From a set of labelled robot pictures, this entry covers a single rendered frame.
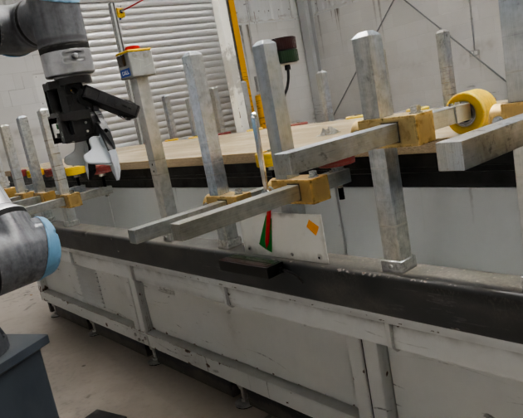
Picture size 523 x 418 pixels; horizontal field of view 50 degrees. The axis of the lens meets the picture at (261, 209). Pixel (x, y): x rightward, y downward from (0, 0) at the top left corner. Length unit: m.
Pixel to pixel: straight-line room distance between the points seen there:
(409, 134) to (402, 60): 9.27
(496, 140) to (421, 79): 9.33
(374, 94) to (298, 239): 0.35
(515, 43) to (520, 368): 0.50
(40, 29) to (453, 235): 0.87
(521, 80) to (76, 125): 0.74
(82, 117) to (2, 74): 7.82
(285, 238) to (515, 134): 0.61
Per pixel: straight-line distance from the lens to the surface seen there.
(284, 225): 1.17
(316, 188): 1.09
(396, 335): 1.12
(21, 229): 1.42
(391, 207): 0.98
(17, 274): 1.39
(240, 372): 1.97
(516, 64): 0.83
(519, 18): 0.83
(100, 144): 1.08
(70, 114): 1.08
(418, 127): 0.92
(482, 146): 0.63
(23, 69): 8.98
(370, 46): 0.96
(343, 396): 1.68
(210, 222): 0.98
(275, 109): 1.13
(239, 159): 1.58
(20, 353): 1.37
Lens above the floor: 1.04
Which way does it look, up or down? 11 degrees down
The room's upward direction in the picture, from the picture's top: 11 degrees counter-clockwise
